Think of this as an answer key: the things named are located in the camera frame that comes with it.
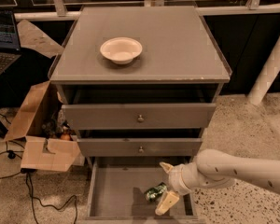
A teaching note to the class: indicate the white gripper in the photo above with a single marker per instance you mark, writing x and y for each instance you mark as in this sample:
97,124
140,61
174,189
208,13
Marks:
177,178

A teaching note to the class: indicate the green soda can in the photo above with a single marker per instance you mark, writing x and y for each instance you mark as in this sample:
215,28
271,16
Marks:
154,193

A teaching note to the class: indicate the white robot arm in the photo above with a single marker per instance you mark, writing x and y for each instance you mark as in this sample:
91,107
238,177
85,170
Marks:
215,169

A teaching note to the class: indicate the grey bottom drawer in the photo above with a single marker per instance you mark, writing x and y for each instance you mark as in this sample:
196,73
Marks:
117,192

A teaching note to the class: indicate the grey drawer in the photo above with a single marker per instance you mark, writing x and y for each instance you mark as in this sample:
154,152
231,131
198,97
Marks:
161,108
137,143
117,192

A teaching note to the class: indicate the grey top drawer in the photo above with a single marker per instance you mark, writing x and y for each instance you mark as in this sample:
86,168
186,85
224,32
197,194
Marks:
161,108

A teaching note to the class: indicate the grey drawer cabinet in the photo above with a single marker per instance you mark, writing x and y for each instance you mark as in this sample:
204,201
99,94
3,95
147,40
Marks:
177,52

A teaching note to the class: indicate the grey middle drawer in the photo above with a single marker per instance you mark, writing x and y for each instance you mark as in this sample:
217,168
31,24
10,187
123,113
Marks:
137,143

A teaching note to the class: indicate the items inside cardboard box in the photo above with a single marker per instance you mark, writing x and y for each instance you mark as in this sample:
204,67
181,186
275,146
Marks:
57,127

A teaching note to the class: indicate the open cardboard box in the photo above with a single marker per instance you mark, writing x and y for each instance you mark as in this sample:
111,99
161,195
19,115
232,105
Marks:
38,112

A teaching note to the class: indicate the white metal railing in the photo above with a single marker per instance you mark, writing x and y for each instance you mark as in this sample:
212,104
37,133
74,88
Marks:
59,6

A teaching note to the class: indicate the brown cardboard sheet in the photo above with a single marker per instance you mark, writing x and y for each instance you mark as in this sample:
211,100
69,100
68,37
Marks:
31,37

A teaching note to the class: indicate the black laptop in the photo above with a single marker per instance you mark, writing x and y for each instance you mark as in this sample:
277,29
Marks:
10,46

